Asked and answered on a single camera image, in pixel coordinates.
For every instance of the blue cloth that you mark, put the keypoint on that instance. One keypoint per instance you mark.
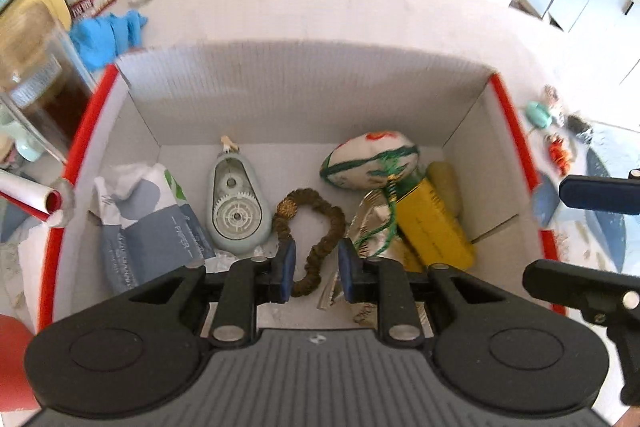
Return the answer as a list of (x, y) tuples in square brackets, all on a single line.
[(105, 37)]

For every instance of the cartoon face figure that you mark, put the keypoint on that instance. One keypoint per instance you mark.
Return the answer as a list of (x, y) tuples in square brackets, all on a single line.
[(553, 99)]

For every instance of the dark small packet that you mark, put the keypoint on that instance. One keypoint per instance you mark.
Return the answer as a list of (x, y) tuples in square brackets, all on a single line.
[(580, 127)]

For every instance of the blue white tissue packet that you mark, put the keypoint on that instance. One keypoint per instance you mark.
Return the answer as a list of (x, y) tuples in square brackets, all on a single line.
[(150, 217)]

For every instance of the brown hair scrunchie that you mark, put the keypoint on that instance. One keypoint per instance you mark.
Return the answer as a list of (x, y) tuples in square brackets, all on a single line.
[(330, 227)]

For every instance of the embroidered sachet with green tassel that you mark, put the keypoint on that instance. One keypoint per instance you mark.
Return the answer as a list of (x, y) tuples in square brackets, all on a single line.
[(365, 157)]

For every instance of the mint green cup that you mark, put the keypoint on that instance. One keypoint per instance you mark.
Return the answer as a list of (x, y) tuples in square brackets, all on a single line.
[(17, 142)]

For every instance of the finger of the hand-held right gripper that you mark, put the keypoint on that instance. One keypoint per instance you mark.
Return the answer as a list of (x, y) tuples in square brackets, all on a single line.
[(575, 282), (595, 192)]

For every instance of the yellow rectangular box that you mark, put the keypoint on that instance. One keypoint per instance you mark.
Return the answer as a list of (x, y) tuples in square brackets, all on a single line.
[(430, 222)]

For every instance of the red orange charm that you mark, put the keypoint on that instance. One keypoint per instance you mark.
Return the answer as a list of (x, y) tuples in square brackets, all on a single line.
[(557, 152)]

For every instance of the red cardboard box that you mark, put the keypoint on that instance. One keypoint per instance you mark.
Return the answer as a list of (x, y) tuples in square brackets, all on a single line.
[(300, 97)]

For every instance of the red round object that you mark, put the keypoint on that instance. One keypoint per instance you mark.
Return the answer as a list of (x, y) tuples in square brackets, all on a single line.
[(12, 357)]

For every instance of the white rolled paper tube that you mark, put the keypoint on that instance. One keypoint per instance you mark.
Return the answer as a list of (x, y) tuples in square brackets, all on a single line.
[(30, 199)]

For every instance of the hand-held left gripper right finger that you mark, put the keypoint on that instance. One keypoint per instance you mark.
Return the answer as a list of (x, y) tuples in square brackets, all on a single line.
[(349, 272)]

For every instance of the small teal plastic item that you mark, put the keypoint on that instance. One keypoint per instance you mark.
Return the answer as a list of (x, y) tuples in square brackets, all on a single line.
[(537, 114)]

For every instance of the glass jar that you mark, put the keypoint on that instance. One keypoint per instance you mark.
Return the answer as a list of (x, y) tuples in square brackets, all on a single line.
[(45, 97)]

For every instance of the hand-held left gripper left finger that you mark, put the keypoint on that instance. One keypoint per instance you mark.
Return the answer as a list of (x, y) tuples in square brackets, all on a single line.
[(286, 272)]

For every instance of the pale teal correction tape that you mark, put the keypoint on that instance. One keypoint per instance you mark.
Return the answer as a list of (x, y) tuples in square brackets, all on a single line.
[(235, 207)]

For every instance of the silver foil wrapper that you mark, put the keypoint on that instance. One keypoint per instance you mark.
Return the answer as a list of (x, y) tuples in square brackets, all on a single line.
[(369, 219)]

